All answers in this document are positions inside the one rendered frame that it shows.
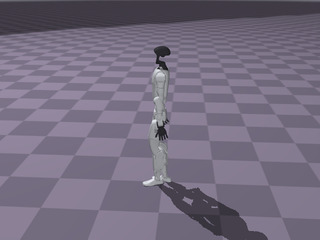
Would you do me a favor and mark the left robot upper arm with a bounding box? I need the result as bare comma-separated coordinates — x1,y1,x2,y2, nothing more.
153,72,166,104

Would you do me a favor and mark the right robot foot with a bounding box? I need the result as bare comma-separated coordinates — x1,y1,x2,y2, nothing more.
152,175,172,182

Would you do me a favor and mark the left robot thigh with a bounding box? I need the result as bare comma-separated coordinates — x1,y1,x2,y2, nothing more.
148,118,165,157

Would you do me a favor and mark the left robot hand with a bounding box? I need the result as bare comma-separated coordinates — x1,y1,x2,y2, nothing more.
155,121,168,141

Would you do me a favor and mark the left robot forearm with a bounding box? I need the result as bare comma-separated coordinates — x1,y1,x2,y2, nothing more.
155,98,164,127

